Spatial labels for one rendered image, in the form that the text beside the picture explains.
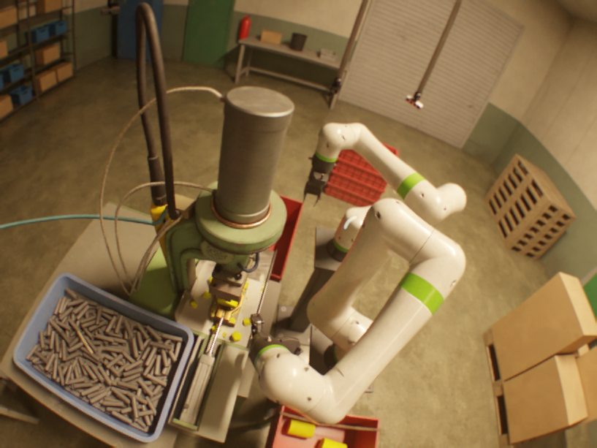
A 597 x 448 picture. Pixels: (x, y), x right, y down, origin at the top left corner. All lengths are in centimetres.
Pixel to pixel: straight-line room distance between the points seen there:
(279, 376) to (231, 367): 42
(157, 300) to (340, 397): 71
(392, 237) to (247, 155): 37
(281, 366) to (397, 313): 27
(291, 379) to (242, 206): 35
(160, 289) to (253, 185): 66
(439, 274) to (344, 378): 31
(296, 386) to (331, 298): 37
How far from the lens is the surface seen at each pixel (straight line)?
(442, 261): 67
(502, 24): 654
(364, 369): 64
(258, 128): 48
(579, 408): 279
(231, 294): 82
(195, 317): 103
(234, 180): 55
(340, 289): 83
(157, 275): 113
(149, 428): 99
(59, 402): 113
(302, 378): 59
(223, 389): 95
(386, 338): 64
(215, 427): 94
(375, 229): 68
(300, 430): 129
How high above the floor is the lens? 194
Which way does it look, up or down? 44 degrees down
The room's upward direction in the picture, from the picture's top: 20 degrees clockwise
